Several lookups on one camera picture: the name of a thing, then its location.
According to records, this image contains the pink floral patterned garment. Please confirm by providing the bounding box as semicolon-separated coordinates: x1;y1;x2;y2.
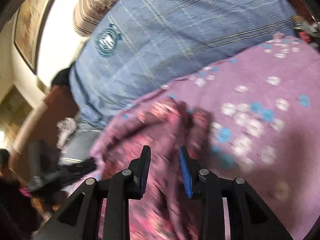
91;98;212;239

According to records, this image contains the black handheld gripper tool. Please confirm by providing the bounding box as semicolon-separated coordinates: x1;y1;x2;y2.
27;140;97;198

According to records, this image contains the purple flowered bed sheet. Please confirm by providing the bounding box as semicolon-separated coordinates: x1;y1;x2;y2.
89;32;320;240

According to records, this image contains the blue plaid shirt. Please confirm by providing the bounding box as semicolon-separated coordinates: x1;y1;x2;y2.
69;0;296;128

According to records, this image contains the beige striped pillow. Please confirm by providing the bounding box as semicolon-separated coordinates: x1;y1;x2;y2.
73;0;120;37

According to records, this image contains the framed wall picture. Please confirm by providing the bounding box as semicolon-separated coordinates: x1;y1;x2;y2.
14;0;54;74

